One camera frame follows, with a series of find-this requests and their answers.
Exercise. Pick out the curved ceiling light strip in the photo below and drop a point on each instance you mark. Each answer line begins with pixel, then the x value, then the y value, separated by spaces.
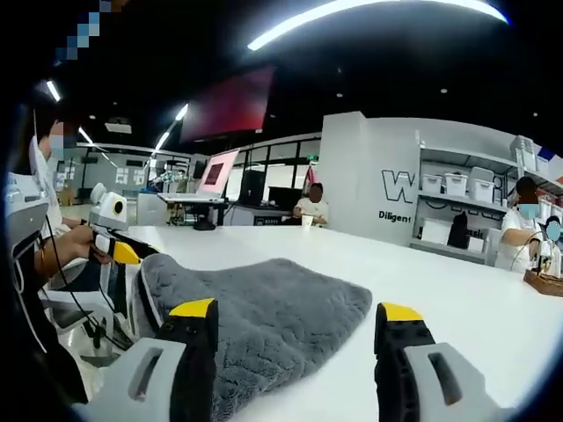
pixel 374 9

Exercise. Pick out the straight ceiling light strip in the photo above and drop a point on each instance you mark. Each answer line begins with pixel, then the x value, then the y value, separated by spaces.
pixel 161 140
pixel 181 112
pixel 53 90

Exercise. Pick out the white flat box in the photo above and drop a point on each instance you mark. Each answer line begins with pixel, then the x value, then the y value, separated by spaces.
pixel 435 231

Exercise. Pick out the group of white storage boxes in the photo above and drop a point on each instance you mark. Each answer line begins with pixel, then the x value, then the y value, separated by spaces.
pixel 455 182

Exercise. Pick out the black computer mouse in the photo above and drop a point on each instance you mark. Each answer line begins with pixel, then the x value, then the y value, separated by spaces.
pixel 204 226

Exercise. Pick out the laptop with pink screen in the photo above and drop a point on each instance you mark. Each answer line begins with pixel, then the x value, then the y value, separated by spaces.
pixel 219 171

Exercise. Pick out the white plastic chair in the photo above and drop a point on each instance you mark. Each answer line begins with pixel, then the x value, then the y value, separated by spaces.
pixel 75 307

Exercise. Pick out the ceiling vent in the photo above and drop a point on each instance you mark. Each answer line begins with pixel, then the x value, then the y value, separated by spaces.
pixel 118 126

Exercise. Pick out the white cup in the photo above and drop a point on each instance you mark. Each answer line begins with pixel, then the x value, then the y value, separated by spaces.
pixel 308 220

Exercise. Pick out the small device on tray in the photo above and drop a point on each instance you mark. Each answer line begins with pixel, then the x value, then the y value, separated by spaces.
pixel 544 257

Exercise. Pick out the grey metal shelf rack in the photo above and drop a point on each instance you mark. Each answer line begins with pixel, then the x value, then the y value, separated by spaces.
pixel 466 160

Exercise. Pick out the person's left hand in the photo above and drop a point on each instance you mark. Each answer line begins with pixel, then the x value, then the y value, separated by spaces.
pixel 77 248

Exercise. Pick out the black backpack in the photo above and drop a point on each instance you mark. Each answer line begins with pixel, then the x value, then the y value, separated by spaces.
pixel 457 230

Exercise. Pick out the red and blue banner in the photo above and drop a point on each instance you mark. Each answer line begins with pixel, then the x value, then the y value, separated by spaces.
pixel 552 165

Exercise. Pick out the wooden tray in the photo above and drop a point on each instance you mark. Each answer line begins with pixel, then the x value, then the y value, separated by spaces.
pixel 545 283

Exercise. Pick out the black computer tower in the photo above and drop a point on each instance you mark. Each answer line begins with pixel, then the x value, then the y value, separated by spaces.
pixel 253 186

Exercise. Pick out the grey fluffy towel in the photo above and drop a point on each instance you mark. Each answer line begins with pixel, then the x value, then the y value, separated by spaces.
pixel 281 316

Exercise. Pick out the white chest device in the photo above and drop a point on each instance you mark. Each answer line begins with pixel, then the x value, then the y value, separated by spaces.
pixel 24 206

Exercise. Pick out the person's dark clothing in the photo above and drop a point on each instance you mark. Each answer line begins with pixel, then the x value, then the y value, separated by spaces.
pixel 48 351

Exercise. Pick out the large red wall screen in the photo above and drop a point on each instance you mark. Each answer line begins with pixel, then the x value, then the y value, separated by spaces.
pixel 228 105

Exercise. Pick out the black monitor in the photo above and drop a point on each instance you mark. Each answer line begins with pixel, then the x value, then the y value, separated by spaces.
pixel 286 196

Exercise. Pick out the white desk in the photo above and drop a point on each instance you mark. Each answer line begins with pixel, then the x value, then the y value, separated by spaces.
pixel 193 198

